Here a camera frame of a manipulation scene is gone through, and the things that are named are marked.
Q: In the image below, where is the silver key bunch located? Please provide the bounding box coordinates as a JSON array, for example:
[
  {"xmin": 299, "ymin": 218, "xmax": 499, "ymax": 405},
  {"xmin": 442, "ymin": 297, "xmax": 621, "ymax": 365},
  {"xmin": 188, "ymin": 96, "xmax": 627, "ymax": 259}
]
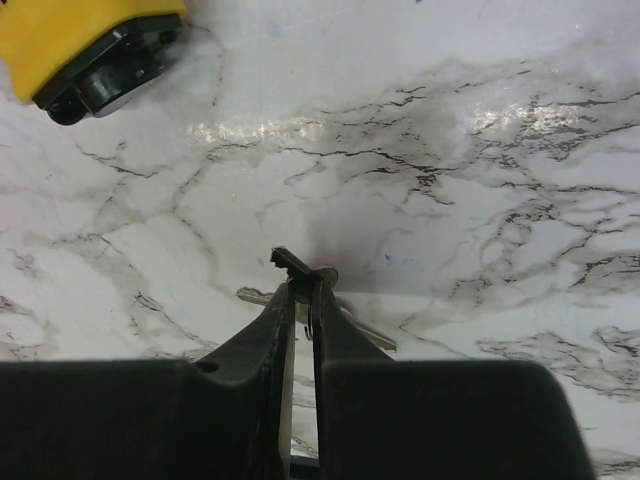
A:
[{"xmin": 235, "ymin": 245, "xmax": 399, "ymax": 354}]

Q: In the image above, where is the yellow padlock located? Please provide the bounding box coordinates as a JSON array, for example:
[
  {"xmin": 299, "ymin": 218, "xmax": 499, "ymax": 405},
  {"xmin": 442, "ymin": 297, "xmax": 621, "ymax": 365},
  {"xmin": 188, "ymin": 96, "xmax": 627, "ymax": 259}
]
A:
[{"xmin": 1, "ymin": 0, "xmax": 187, "ymax": 126}]

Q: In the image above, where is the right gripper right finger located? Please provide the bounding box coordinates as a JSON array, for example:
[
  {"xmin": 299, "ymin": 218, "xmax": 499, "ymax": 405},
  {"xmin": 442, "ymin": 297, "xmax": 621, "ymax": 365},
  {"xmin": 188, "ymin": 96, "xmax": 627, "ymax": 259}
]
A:
[{"xmin": 312, "ymin": 298, "xmax": 390, "ymax": 479}]

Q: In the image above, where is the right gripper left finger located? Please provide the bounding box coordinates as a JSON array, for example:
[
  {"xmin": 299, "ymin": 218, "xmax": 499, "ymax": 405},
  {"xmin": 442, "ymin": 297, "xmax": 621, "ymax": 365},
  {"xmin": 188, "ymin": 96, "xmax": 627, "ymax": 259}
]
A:
[{"xmin": 196, "ymin": 284, "xmax": 295, "ymax": 479}]

